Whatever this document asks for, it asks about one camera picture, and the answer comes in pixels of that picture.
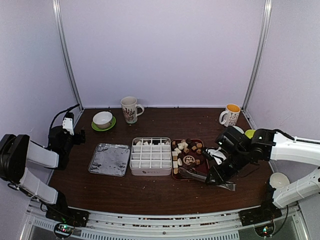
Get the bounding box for metal tin lid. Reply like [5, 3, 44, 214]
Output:
[88, 143, 131, 177]

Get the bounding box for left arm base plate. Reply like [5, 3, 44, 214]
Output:
[45, 207, 90, 227]

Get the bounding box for green saucer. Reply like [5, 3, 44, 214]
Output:
[91, 116, 116, 132]

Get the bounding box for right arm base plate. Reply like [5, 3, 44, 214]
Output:
[238, 205, 282, 227]

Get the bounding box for lime green bowl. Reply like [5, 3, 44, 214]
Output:
[245, 129, 256, 139]

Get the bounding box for white square chocolate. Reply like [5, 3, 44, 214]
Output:
[172, 161, 179, 169]

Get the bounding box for front aluminium rail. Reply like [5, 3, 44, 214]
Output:
[24, 197, 306, 240]

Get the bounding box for metal tongs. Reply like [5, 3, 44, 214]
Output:
[178, 166, 236, 192]

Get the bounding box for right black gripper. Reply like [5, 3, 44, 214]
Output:
[205, 148, 250, 186]

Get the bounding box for aluminium frame post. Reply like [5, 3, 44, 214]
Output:
[242, 0, 273, 113]
[52, 0, 84, 111]

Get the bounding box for left aluminium frame post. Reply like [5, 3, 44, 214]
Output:
[52, 0, 84, 111]

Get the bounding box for white compartment tin box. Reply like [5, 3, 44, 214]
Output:
[129, 137, 173, 176]

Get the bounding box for white bowl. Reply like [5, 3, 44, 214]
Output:
[92, 111, 113, 129]

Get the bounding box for coral pattern mug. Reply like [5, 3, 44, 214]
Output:
[120, 96, 145, 124]

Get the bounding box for light blue bowl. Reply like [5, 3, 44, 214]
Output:
[233, 125, 245, 134]

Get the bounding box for white cup near base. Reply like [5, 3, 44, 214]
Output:
[269, 172, 290, 189]

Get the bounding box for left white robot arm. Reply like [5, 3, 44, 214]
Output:
[0, 126, 86, 222]

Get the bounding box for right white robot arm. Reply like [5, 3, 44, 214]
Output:
[205, 126, 320, 221]

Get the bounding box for right aluminium frame post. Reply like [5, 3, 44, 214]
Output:
[242, 0, 273, 113]

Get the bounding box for orange interior mug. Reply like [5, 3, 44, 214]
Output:
[218, 103, 241, 127]

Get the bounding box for dark red chocolate tray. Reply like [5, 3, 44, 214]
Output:
[171, 138, 209, 181]

